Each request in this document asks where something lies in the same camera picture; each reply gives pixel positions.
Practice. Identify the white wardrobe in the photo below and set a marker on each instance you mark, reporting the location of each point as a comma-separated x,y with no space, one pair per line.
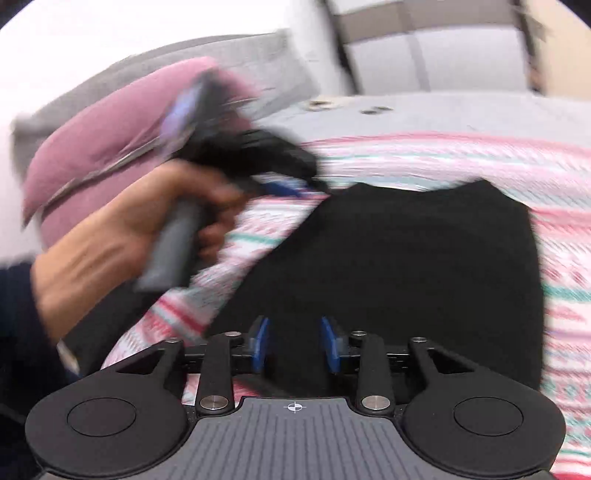
461,55

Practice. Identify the person's left forearm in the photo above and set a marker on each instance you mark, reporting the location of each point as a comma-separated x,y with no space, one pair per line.
27,332

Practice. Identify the pink pillow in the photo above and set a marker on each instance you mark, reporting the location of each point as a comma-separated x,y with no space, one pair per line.
115,124

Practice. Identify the person's left hand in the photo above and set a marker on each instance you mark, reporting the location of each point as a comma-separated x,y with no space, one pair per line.
120,226

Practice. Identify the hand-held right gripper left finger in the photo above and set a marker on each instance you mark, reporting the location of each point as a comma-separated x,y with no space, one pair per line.
261,344

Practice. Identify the grey bed sheet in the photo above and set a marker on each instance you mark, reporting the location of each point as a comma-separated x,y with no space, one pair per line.
438,113

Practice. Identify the grey pillow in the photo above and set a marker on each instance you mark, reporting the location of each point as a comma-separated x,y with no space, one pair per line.
258,60

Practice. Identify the cream door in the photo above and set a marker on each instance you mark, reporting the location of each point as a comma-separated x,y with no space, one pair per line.
565,46

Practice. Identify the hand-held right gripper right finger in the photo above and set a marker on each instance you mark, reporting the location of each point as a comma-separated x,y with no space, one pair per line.
328,344

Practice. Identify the pink white patterned blanket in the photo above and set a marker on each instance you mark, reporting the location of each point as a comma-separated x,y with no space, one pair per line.
461,157

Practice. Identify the small dark item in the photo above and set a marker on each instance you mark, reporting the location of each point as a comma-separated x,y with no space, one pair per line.
375,110

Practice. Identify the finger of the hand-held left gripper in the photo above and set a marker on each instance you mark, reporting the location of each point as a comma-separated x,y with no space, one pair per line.
282,188

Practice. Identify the dark door frame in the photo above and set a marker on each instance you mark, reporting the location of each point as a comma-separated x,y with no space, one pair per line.
531,46

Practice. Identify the black pants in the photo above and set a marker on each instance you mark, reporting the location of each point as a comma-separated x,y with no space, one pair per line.
392,254

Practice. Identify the small brown item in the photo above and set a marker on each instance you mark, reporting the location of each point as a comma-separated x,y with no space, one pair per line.
318,104

